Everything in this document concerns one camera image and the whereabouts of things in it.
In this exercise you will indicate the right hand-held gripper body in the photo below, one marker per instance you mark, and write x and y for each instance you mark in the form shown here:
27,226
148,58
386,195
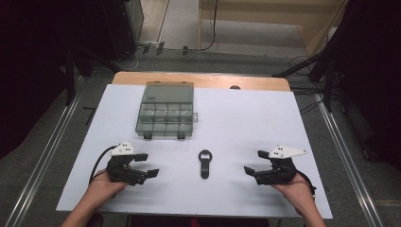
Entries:
279,171

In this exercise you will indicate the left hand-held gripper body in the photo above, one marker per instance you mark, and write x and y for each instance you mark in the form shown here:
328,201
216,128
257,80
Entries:
119,167

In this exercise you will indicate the person's right hand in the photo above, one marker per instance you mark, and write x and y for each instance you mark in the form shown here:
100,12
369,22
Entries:
293,189

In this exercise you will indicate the person's left hand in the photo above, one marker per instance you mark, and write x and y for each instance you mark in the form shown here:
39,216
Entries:
104,189

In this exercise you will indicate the black bottle opener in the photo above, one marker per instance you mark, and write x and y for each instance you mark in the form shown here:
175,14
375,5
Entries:
205,164

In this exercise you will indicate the white board sheet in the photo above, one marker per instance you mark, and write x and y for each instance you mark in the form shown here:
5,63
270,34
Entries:
220,126

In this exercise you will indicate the clear plastic compartment box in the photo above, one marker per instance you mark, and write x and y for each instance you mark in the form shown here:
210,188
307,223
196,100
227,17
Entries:
165,110

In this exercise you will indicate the dark round table grommet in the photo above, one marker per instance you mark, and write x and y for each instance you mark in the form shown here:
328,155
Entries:
235,87

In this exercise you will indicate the wooden table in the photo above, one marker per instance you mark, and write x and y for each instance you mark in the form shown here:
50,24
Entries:
201,79

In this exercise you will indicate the black stand legs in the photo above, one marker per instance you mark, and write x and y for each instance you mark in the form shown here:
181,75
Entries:
74,72
321,72

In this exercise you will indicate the black cabinet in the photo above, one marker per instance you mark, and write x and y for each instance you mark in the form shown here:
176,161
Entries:
121,28

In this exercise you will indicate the dark curtain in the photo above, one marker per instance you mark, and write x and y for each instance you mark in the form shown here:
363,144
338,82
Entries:
28,72
375,78

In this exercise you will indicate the metal floor rail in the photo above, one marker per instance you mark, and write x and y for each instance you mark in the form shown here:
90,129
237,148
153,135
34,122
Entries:
350,164
41,164

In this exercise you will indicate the light wooden frame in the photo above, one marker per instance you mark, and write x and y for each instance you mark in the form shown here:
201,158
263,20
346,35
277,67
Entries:
261,19

